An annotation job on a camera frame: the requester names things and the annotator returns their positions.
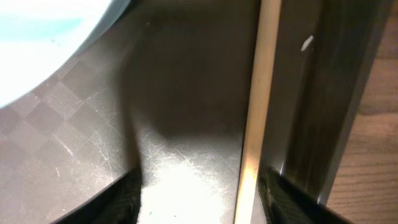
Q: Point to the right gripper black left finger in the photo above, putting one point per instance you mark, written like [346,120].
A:
[118,204]

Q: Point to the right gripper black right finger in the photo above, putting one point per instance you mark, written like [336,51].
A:
[284,203]

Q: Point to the wooden chopstick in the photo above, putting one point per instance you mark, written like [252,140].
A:
[260,90]

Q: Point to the light blue small bowl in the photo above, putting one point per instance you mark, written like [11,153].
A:
[39,36]

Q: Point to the brown serving tray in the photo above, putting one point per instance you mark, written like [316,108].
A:
[166,90]

